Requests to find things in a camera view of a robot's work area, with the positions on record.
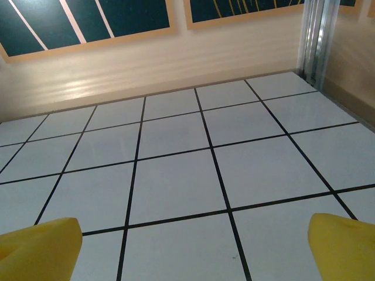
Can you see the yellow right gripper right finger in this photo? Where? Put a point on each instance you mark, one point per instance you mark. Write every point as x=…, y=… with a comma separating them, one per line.
x=345, y=251

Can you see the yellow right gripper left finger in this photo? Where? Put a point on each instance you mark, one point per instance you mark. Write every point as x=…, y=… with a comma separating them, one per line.
x=38, y=251

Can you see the aluminium corner post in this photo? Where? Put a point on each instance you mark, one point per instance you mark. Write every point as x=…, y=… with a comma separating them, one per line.
x=317, y=44

